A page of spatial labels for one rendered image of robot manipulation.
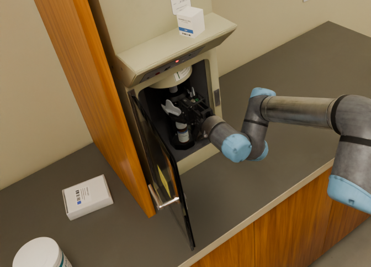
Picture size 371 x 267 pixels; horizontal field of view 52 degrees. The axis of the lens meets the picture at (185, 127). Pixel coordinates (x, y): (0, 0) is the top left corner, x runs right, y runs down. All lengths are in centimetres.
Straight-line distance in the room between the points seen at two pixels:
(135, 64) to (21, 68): 58
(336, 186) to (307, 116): 21
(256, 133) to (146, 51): 40
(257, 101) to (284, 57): 86
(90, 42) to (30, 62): 58
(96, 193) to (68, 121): 35
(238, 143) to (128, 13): 44
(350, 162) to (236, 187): 60
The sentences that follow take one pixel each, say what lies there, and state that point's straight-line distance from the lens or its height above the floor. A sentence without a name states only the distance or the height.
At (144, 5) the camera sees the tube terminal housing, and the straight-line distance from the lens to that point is 102.
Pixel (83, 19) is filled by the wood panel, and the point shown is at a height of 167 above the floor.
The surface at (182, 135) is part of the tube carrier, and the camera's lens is 135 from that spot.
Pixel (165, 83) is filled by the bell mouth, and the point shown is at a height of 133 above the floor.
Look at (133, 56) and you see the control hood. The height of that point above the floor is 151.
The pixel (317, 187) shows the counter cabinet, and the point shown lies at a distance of 160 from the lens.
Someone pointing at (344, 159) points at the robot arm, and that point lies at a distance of 85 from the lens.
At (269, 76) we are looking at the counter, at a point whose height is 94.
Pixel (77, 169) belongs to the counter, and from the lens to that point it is 157.
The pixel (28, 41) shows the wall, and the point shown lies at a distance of 141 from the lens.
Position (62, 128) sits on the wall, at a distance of 161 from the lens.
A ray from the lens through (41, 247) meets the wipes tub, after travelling 120.
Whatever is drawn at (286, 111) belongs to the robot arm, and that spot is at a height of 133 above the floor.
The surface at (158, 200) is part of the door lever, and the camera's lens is 102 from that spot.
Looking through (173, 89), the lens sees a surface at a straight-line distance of 125.
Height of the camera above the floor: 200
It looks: 42 degrees down
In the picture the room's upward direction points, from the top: 10 degrees counter-clockwise
